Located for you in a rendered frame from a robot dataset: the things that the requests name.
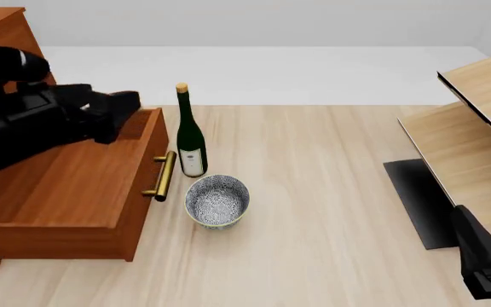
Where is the wooden cabinet drawer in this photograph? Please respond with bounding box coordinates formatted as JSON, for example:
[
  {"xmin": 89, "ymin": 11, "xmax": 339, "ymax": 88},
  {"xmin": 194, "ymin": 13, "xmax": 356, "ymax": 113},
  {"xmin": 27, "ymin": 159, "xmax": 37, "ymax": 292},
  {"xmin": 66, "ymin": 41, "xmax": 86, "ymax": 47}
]
[{"xmin": 0, "ymin": 107, "xmax": 170, "ymax": 264}]

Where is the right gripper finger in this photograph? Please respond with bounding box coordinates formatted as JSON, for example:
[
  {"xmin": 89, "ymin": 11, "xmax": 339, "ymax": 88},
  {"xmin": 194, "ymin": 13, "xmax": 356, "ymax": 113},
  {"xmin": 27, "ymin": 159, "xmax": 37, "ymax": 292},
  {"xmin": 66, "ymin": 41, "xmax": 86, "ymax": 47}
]
[{"xmin": 453, "ymin": 204, "xmax": 491, "ymax": 283}]

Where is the blue white patterned bowl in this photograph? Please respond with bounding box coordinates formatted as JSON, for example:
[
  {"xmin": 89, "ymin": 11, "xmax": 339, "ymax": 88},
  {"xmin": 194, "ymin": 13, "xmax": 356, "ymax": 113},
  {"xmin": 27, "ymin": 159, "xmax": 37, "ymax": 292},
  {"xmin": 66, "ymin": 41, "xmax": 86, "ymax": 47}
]
[{"xmin": 184, "ymin": 173, "xmax": 251, "ymax": 233}]

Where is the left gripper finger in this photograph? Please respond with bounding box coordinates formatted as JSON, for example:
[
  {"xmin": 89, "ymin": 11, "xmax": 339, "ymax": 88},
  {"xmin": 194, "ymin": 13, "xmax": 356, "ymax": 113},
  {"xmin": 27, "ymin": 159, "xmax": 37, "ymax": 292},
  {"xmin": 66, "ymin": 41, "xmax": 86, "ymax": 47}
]
[
  {"xmin": 91, "ymin": 90, "xmax": 142, "ymax": 113},
  {"xmin": 92, "ymin": 110, "xmax": 141, "ymax": 146}
]

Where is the pale wooden shelf unit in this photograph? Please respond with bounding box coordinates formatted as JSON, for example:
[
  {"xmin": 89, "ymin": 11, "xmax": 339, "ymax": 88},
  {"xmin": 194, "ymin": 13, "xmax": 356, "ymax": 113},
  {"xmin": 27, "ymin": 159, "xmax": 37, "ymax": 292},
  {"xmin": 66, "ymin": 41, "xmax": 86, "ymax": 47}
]
[{"xmin": 396, "ymin": 47, "xmax": 491, "ymax": 251}]

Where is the wooden cabinet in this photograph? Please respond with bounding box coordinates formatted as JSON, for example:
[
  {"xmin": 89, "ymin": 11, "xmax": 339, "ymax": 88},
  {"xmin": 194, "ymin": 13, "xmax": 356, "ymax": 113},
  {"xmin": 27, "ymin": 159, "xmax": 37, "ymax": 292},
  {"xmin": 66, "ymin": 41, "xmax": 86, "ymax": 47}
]
[{"xmin": 0, "ymin": 8, "xmax": 58, "ymax": 275}]

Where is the brass drawer handle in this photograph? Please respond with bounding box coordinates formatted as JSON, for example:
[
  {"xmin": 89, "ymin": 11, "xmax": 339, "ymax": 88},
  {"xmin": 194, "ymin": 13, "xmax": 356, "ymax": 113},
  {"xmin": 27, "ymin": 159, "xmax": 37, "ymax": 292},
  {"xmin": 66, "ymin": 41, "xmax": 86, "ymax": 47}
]
[{"xmin": 141, "ymin": 150, "xmax": 178, "ymax": 202}]

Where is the dark green wine bottle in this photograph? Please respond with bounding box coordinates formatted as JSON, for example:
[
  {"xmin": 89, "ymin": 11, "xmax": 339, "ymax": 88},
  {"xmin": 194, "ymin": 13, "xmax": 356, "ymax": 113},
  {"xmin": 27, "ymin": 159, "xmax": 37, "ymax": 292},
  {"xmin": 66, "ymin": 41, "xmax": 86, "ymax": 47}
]
[{"xmin": 175, "ymin": 82, "xmax": 210, "ymax": 179}]

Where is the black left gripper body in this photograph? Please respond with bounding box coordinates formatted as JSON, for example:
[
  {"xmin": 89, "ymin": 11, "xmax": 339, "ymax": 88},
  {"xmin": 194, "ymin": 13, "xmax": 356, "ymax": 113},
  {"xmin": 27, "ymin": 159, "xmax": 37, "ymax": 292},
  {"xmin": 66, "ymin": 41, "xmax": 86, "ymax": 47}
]
[{"xmin": 51, "ymin": 83, "xmax": 104, "ymax": 133}]

